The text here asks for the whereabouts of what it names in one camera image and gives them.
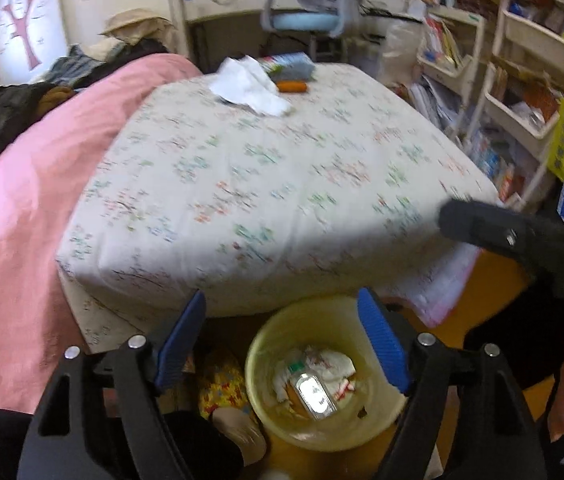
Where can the white wrapper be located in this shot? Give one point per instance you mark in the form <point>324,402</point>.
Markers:
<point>334,365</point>

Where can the clear plastic bag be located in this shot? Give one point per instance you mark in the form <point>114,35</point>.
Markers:
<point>402,50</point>

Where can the orange sausage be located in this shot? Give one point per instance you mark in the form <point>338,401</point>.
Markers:
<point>292,87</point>

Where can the floral tablecloth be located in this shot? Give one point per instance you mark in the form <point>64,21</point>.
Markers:
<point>272,185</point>

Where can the white desk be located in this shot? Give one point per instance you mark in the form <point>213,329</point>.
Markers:
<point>222,2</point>

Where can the yellow patterned slipper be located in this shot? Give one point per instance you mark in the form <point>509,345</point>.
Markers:
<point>224,385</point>

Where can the person's black trousers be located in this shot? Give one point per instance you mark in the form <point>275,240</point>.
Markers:
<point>197,445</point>

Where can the pink tree wall sticker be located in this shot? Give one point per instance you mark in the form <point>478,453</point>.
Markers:
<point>24,30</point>

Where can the clear plastic bottle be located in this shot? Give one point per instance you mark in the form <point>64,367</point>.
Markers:
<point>312,392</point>

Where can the white storage rack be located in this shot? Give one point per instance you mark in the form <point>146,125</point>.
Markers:
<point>512,110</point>

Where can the white tissue paper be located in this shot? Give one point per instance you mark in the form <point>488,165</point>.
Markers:
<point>249,85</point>

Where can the yellow trash bin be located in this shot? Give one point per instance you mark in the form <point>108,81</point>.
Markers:
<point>272,355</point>

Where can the blue milk carton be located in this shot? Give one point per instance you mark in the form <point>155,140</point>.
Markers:
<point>289,66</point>

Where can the grey and blue desk chair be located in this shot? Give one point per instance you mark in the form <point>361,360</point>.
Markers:
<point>307,20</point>

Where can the blue denim clothes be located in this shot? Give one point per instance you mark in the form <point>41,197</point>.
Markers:
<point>77,67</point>

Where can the beige slipper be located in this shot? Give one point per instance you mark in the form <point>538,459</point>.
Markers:
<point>242,435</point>

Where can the black jacket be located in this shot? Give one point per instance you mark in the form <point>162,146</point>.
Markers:
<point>2,115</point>

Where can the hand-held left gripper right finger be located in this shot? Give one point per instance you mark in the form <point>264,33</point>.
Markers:
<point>384,345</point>

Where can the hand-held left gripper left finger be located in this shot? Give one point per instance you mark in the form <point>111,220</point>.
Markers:
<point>177,350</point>

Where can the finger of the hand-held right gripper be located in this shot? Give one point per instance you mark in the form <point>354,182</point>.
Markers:
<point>487,227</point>

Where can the pink blanket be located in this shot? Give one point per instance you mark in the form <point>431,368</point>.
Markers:
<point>27,220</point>

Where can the beige hat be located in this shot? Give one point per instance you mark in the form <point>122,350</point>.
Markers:
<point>137,25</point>

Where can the yellow printed sign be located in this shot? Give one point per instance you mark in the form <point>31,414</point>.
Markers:
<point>562,140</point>

